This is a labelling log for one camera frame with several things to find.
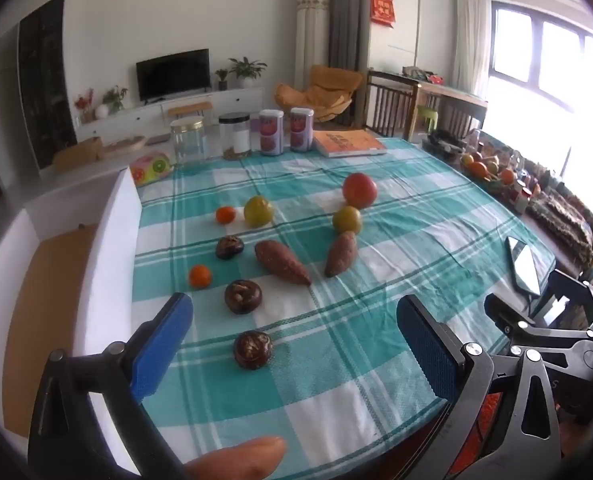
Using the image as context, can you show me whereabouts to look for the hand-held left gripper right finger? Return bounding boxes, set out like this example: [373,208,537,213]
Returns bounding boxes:
[396,294,563,480]

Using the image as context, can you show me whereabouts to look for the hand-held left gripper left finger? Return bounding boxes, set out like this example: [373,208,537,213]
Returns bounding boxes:
[28,292,194,480]

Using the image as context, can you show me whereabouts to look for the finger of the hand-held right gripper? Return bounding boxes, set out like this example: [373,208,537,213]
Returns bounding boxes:
[483,292,593,342]

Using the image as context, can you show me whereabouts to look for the dark brown water chestnut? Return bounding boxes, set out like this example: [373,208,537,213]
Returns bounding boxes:
[215,235,244,260]
[225,280,263,315]
[233,331,274,371]

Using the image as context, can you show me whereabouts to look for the short sweet potato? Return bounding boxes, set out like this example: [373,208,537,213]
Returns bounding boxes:
[324,231,359,278]

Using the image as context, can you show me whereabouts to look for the long sweet potato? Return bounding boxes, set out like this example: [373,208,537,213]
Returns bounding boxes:
[254,240,312,287]

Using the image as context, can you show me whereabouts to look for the black smartphone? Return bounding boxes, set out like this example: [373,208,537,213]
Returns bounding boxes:
[505,236,542,296]

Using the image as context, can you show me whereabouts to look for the patterned blanket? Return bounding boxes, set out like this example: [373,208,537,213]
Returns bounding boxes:
[526,180,593,281]

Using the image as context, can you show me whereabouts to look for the green white checked tablecloth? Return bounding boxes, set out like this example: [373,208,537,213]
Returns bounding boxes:
[130,137,557,480]

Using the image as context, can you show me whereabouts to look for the bowl of oranges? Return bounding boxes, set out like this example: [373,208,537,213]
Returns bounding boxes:
[460,152,519,186]

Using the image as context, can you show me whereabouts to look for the fruit print tissue pack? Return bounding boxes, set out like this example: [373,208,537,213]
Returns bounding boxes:
[129,151,173,188]

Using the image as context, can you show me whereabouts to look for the glass jar with gold lid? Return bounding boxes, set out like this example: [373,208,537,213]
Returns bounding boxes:
[170,116,208,165]

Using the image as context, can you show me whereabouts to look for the green plastic stool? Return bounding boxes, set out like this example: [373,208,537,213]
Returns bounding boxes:
[416,105,439,133]

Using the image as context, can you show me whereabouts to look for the wooden desk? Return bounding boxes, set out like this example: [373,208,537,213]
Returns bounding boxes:
[416,80,489,138]

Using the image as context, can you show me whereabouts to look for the orange book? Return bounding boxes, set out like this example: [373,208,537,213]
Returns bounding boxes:
[312,129,388,158]

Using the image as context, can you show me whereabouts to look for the clear jar with black lid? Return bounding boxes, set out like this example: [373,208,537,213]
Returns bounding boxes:
[219,112,252,161]

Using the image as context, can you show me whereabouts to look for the white television cabinet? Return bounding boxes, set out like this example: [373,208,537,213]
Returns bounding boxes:
[74,86,265,143]

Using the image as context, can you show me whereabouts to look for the dark wooden chair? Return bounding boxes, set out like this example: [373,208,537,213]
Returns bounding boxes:
[363,70,422,141]

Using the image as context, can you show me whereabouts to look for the small wooden stool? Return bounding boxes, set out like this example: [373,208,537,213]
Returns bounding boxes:
[168,101,213,121]

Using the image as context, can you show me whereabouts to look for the pink printed can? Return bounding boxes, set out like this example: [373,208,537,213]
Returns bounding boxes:
[290,107,315,153]
[259,109,284,156]

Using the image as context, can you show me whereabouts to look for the plant in white vase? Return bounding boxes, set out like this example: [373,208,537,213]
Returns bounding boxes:
[95,85,128,120]

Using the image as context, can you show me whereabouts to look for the red flowers in vase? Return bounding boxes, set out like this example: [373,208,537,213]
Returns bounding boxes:
[74,88,97,123]

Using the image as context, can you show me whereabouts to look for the window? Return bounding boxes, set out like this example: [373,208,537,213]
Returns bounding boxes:
[486,2,593,121]

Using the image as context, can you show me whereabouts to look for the flat screen television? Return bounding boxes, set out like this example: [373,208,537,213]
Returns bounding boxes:
[136,48,212,102]

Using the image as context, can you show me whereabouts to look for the white curtain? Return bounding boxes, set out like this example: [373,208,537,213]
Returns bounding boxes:
[451,0,492,98]

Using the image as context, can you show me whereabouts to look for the orange lounge chair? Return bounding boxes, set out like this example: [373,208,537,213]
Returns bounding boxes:
[275,65,365,123]

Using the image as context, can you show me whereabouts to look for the green potted plant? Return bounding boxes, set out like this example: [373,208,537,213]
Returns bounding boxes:
[228,56,268,90]

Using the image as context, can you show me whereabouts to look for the standing air conditioner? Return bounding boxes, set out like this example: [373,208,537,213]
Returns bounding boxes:
[296,0,330,92]

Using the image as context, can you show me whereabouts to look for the dark grey curtain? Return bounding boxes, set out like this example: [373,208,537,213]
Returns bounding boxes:
[317,0,373,72]

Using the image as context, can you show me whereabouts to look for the black wall panel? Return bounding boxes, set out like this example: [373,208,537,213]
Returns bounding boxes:
[18,0,78,171]

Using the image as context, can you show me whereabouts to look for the red wall calendar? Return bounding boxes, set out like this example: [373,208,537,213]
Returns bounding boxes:
[370,0,396,28]

